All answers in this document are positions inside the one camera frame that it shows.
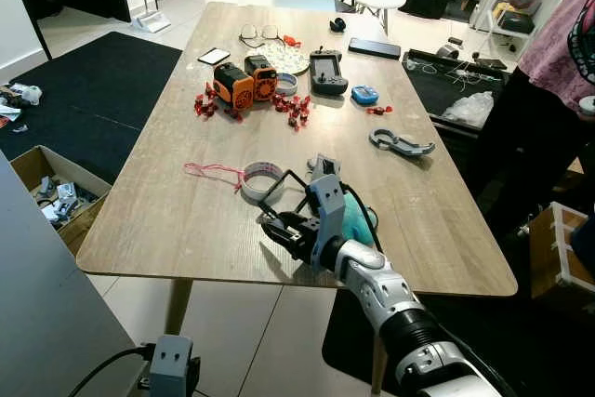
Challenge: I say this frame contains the orange black gadget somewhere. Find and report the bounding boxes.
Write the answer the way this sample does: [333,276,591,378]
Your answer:
[212,63,256,112]
[244,55,279,102]

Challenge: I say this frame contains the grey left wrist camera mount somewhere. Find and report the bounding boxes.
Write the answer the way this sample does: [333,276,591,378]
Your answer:
[149,335,196,397]

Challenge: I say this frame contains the white patterned plate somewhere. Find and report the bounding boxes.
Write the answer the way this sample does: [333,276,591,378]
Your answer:
[260,41,312,75]

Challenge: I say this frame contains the clear plastic bag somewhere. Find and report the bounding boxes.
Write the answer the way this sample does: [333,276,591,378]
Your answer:
[443,92,496,126]

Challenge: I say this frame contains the white tape roll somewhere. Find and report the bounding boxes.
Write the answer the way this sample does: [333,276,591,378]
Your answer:
[240,162,289,205]

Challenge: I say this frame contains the black card holder frame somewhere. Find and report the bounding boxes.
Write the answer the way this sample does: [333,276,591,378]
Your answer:
[255,169,315,223]

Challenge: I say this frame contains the black floor mat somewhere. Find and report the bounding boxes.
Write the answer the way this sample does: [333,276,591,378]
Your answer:
[321,290,595,397]
[0,32,182,184]

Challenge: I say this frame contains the eyeglasses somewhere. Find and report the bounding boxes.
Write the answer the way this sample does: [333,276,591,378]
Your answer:
[239,25,282,48]

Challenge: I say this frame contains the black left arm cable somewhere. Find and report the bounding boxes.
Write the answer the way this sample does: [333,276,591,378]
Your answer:
[67,346,157,397]

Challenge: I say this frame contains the black smartphone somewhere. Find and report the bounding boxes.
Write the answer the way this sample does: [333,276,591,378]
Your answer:
[348,37,403,60]

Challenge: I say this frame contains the person in pink shirt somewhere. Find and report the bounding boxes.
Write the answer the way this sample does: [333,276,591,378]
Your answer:
[465,0,595,240]

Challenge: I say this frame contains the small grey gadget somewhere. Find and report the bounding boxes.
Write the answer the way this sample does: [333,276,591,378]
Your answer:
[307,153,343,184]

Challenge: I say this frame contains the pink string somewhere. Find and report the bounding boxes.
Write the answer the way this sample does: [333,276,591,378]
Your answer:
[183,162,245,192]

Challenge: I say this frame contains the open cardboard box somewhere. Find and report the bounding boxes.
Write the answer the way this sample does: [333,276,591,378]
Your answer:
[9,144,111,254]

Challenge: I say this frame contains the teal plush octopus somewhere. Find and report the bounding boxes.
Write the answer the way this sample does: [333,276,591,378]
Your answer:
[339,192,380,245]

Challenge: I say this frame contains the black handheld remote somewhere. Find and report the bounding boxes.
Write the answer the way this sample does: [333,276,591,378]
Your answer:
[309,47,350,97]

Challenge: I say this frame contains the grey carabiner tool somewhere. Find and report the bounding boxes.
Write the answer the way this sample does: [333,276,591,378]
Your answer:
[369,127,436,158]

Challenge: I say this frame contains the wooden table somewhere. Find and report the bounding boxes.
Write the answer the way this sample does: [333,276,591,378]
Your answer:
[76,2,519,393]

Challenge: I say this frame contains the white smartphone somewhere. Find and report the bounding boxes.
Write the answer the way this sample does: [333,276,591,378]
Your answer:
[197,47,231,66]

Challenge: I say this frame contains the black open case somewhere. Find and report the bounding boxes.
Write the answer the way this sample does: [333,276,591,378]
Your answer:
[403,48,522,133]

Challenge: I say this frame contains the red clips pile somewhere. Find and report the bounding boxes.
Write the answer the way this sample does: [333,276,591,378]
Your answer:
[193,86,241,122]
[272,93,311,130]

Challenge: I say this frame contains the taped cardboard box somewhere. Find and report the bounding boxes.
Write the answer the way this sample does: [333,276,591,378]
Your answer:
[530,202,595,300]

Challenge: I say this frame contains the small grey tape roll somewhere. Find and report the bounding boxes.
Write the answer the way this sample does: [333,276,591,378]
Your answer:
[275,73,300,97]

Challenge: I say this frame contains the small blue gadget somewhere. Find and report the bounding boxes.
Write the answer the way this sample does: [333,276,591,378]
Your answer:
[350,85,379,106]

